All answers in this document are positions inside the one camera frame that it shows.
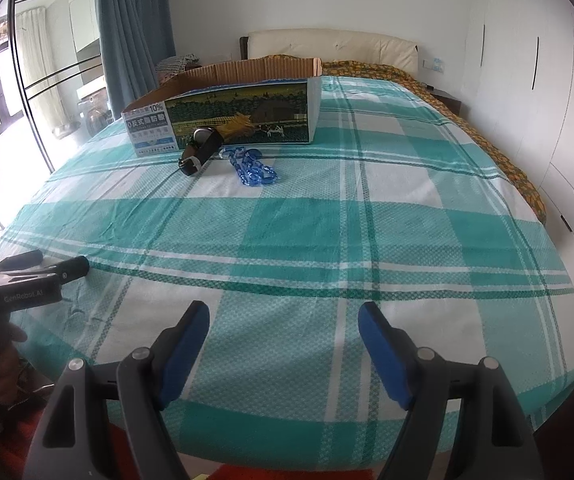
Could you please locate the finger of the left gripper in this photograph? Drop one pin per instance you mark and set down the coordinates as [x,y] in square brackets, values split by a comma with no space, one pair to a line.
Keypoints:
[22,261]
[67,270]

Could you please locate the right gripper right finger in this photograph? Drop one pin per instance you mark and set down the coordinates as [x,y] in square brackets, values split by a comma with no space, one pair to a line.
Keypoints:
[493,440]

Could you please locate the blue-grey curtain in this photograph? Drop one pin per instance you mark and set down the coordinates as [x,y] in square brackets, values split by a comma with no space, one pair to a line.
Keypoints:
[134,36]

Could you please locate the open cardboard box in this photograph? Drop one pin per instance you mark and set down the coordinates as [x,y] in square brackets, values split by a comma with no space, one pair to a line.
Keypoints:
[265,100]

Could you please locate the dark wooden nightstand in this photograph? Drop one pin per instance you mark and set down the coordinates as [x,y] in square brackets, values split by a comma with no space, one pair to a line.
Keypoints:
[453,104]

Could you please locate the washing machine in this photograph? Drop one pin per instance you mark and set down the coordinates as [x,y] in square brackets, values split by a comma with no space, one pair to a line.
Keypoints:
[95,111]

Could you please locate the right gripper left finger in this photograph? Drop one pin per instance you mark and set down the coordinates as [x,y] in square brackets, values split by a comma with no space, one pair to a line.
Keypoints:
[73,437]

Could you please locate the white built-in wardrobe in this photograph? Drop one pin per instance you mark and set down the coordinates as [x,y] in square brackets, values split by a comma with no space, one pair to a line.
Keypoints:
[518,88]

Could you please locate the black wrist watch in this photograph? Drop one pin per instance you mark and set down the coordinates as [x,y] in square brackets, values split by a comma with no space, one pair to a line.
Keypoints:
[205,141]

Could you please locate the teal plaid tablecloth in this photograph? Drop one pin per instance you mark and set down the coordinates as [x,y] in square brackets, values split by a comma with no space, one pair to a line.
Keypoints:
[391,202]

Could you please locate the cream padded headboard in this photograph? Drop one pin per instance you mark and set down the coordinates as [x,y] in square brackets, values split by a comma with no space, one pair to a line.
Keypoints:
[331,45]

